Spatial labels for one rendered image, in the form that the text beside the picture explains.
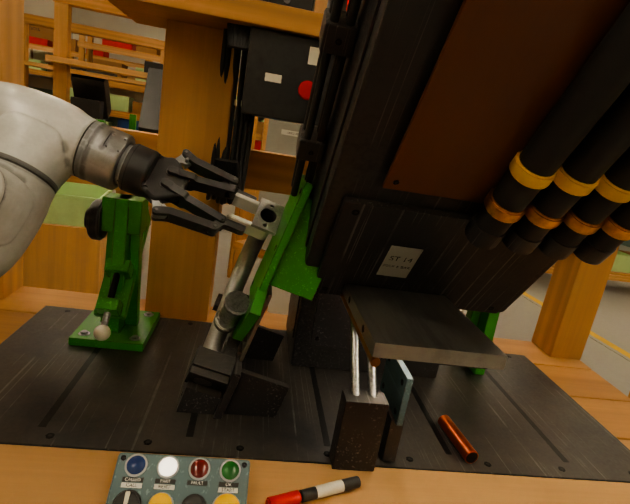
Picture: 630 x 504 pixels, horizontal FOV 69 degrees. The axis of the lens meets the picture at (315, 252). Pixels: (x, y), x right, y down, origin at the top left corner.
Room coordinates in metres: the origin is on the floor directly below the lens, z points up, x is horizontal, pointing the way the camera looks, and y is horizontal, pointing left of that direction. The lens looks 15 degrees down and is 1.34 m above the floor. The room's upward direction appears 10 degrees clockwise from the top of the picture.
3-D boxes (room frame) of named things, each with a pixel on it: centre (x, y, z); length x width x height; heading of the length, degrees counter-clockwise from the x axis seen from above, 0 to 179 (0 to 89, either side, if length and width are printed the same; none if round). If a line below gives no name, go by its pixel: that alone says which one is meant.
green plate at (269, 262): (0.69, 0.03, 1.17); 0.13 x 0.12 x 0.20; 99
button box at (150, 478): (0.44, 0.11, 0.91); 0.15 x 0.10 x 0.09; 99
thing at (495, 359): (0.67, -0.13, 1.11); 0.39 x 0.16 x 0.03; 9
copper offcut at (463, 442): (0.65, -0.27, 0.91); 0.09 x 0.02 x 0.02; 15
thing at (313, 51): (0.95, 0.10, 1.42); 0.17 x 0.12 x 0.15; 99
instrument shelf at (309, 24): (1.02, 0.00, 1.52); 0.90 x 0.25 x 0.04; 99
